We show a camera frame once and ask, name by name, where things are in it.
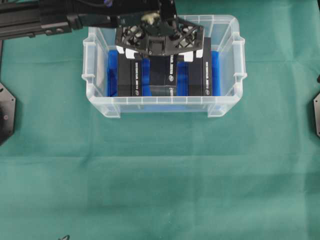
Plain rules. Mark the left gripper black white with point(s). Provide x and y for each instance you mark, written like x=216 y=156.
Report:
x=159 y=34

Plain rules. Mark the black camera box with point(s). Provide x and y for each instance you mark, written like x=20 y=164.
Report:
x=163 y=76
x=129 y=77
x=200 y=73

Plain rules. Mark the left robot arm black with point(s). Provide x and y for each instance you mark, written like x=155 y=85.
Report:
x=52 y=17

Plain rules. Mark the blue liner in case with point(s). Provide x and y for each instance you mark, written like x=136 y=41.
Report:
x=185 y=80

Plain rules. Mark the clear plastic storage case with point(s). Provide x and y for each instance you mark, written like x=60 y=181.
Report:
x=228 y=72

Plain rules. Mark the green table cloth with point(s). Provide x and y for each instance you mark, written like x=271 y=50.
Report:
x=252 y=174

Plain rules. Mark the small black object bottom edge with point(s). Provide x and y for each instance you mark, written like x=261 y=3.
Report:
x=66 y=237

